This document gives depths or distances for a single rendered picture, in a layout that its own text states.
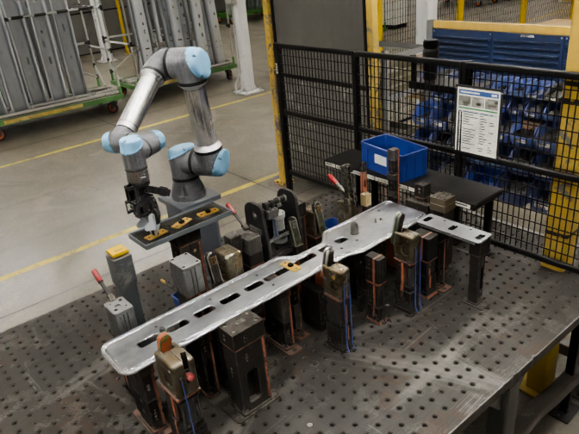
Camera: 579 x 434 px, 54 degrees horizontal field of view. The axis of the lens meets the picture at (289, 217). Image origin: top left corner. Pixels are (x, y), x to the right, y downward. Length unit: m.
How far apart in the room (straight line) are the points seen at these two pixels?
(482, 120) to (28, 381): 2.07
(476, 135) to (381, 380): 1.17
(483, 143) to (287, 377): 1.31
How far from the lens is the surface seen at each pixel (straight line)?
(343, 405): 1.93
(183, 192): 2.46
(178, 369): 1.61
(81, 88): 9.16
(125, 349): 1.82
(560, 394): 2.79
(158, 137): 2.02
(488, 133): 2.57
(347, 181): 2.38
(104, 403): 2.13
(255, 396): 1.93
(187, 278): 1.95
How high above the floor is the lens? 2.06
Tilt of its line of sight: 26 degrees down
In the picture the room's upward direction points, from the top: 5 degrees counter-clockwise
